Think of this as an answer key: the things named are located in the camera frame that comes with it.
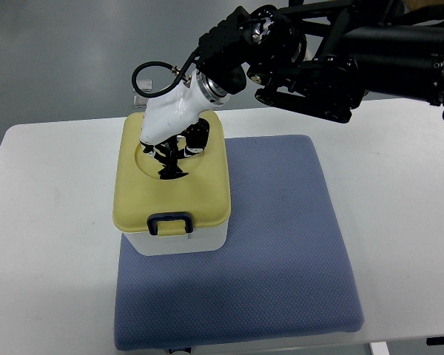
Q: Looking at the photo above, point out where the blue textured cushion mat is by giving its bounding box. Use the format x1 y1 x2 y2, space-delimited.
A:
114 135 364 351

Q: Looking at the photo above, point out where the metal floor plate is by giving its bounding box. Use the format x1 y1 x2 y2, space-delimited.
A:
132 95 149 109
136 79 152 92

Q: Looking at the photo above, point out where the yellow storage box lid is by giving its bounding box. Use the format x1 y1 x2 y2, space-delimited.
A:
112 111 231 233

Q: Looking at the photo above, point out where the black table control panel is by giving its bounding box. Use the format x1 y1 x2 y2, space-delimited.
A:
426 336 444 346

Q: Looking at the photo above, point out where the white table leg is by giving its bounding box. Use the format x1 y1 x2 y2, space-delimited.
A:
369 342 390 355

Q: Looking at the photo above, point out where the white storage box base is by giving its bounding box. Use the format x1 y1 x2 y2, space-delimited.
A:
123 220 229 256

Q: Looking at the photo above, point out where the lower metal floor plate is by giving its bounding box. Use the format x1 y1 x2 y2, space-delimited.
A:
132 95 149 109

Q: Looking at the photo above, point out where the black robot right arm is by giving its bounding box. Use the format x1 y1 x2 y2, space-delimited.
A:
143 1 444 143

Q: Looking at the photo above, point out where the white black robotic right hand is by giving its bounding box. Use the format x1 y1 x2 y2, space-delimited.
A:
140 70 230 158

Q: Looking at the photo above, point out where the upper metal floor plate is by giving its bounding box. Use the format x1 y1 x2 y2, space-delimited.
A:
136 79 152 92

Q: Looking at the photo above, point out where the brown cardboard box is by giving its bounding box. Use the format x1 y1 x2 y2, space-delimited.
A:
403 0 444 11

